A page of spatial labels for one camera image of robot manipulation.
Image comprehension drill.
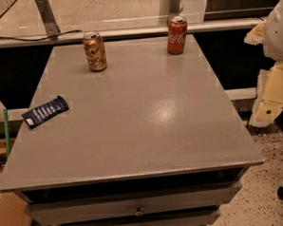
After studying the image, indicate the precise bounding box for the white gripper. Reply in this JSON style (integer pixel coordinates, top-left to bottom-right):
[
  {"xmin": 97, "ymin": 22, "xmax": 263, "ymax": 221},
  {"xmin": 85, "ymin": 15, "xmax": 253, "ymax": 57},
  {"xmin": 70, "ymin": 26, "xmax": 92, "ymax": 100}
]
[{"xmin": 243, "ymin": 22, "xmax": 283, "ymax": 128}]

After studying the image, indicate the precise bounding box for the red coke can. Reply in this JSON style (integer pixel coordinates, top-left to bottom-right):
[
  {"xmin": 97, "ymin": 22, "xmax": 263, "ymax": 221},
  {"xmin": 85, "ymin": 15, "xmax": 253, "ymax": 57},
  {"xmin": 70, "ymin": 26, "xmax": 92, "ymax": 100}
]
[{"xmin": 167, "ymin": 16, "xmax": 187, "ymax": 54}]

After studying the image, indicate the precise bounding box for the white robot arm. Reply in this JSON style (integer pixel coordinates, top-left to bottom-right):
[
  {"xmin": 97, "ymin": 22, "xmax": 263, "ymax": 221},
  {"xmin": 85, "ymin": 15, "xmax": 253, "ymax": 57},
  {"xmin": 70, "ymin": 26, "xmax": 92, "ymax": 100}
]
[{"xmin": 244, "ymin": 0, "xmax": 283, "ymax": 128}]

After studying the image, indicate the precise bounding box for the orange gold soda can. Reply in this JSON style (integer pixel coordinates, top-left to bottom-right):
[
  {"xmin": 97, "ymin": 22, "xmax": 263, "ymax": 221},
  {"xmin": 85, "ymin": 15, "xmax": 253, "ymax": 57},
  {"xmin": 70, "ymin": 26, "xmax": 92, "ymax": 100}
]
[{"xmin": 83, "ymin": 31, "xmax": 107, "ymax": 72}]

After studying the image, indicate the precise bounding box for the grey drawer cabinet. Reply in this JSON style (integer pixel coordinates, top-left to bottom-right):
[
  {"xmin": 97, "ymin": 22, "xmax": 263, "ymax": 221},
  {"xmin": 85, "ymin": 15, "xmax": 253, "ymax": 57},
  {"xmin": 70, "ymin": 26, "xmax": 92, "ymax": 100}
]
[{"xmin": 0, "ymin": 36, "xmax": 264, "ymax": 226}]

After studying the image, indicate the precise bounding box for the upper drawer knob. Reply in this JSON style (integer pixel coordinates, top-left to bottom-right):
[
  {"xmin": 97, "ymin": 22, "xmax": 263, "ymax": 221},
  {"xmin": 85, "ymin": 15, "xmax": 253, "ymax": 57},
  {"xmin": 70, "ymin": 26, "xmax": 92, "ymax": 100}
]
[{"xmin": 134, "ymin": 207, "xmax": 144, "ymax": 217}]

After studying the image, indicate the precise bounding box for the blue snack bar wrapper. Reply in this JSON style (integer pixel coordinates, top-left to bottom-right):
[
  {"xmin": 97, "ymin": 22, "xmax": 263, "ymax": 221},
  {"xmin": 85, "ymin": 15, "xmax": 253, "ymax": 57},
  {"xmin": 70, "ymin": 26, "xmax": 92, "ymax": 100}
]
[{"xmin": 21, "ymin": 96, "xmax": 69, "ymax": 128}]

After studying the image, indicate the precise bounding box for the cardboard box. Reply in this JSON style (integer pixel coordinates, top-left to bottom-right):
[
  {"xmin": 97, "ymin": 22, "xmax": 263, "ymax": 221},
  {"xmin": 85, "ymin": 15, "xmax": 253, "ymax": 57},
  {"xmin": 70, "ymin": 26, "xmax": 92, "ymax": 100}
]
[{"xmin": 0, "ymin": 193, "xmax": 32, "ymax": 226}]

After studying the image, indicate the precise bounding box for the metal bracket right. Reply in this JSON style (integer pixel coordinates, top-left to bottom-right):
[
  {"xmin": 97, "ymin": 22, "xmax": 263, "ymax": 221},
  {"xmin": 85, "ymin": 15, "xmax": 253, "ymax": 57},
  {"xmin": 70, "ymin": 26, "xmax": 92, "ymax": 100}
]
[{"xmin": 168, "ymin": 0, "xmax": 180, "ymax": 20}]

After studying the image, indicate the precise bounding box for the metal bracket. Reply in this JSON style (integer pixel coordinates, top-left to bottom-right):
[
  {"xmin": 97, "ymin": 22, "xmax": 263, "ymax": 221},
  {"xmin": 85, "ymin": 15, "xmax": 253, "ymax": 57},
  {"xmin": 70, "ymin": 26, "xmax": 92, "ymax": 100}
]
[
  {"xmin": 168, "ymin": 0, "xmax": 180, "ymax": 20},
  {"xmin": 35, "ymin": 0, "xmax": 60, "ymax": 40}
]

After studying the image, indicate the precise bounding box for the black cable on ledge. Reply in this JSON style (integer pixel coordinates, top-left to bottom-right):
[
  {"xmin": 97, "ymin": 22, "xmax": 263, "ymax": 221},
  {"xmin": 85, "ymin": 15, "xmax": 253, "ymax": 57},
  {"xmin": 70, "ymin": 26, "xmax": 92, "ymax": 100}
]
[{"xmin": 0, "ymin": 28, "xmax": 84, "ymax": 44}]

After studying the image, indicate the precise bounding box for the metal bracket left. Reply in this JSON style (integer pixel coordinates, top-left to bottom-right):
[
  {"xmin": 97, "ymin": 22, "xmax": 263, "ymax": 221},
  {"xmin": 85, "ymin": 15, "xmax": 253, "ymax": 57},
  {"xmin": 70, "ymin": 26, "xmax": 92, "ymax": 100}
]
[{"xmin": 35, "ymin": 0, "xmax": 60, "ymax": 40}]

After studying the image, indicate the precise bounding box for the green vertical post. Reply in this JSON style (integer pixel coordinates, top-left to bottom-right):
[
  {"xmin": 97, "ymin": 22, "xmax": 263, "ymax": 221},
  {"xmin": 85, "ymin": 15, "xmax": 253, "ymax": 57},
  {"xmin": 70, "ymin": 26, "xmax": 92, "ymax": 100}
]
[{"xmin": 4, "ymin": 108, "xmax": 10, "ymax": 158}]

